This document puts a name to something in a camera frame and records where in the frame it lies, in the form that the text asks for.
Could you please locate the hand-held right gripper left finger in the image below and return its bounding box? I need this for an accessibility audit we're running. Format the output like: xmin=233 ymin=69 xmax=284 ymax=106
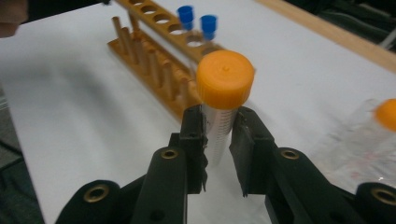
xmin=170 ymin=104 xmax=209 ymax=195

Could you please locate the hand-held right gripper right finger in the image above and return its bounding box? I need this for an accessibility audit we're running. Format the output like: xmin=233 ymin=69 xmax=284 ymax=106
xmin=229 ymin=106 xmax=278 ymax=198

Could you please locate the wooden test tube rack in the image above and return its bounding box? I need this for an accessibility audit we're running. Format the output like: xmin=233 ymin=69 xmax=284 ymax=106
xmin=106 ymin=0 xmax=228 ymax=120

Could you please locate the orange capped test tube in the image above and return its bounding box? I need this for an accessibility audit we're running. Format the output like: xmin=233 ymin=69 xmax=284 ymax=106
xmin=358 ymin=98 xmax=396 ymax=147
xmin=195 ymin=49 xmax=256 ymax=171

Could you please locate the clear acrylic test tube rack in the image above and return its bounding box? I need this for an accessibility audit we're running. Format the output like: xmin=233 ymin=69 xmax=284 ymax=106
xmin=311 ymin=99 xmax=396 ymax=194

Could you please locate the blue capped test tube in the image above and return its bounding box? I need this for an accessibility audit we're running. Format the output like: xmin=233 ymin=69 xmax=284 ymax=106
xmin=176 ymin=5 xmax=195 ymax=35
xmin=199 ymin=14 xmax=219 ymax=48

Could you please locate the white table sheet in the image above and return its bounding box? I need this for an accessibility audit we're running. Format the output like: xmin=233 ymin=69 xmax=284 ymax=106
xmin=0 ymin=0 xmax=396 ymax=224

